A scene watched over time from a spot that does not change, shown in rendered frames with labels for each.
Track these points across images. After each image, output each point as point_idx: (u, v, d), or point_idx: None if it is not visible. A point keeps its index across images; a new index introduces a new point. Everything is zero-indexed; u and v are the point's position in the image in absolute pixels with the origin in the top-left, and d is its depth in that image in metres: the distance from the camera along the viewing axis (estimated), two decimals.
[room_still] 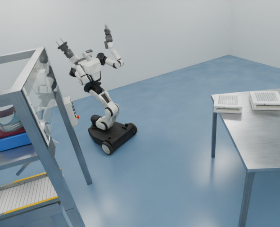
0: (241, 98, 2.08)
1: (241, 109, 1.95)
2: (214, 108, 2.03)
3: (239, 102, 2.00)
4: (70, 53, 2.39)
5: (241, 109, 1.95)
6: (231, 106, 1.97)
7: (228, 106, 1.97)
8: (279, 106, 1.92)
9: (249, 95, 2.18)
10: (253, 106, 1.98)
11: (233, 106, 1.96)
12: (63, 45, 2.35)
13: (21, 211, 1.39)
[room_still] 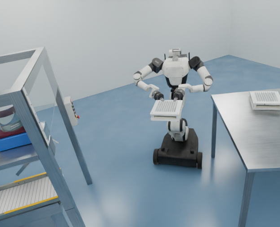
0: (171, 115, 1.78)
1: (151, 116, 1.84)
2: None
3: (160, 112, 1.82)
4: (152, 97, 2.14)
5: (151, 116, 1.85)
6: (153, 107, 1.90)
7: (152, 106, 1.93)
8: (279, 106, 1.92)
9: (249, 95, 2.18)
10: (253, 106, 1.98)
11: (152, 109, 1.89)
12: (157, 100, 2.05)
13: (21, 211, 1.39)
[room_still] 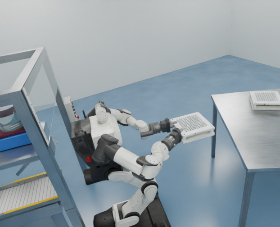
0: (201, 115, 1.70)
1: (213, 129, 1.57)
2: (184, 138, 1.52)
3: (205, 121, 1.61)
4: (172, 148, 1.45)
5: (213, 130, 1.56)
6: (202, 129, 1.54)
7: (200, 131, 1.53)
8: (279, 106, 1.92)
9: (249, 95, 2.18)
10: (253, 106, 1.98)
11: (205, 129, 1.54)
12: (179, 138, 1.52)
13: (21, 211, 1.39)
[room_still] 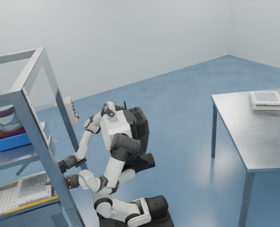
0: (13, 198, 1.42)
1: None
2: None
3: (19, 185, 1.50)
4: None
5: None
6: (32, 174, 1.58)
7: (35, 173, 1.60)
8: (279, 106, 1.92)
9: (249, 95, 2.18)
10: (253, 106, 1.98)
11: (29, 175, 1.58)
12: None
13: (21, 211, 1.39)
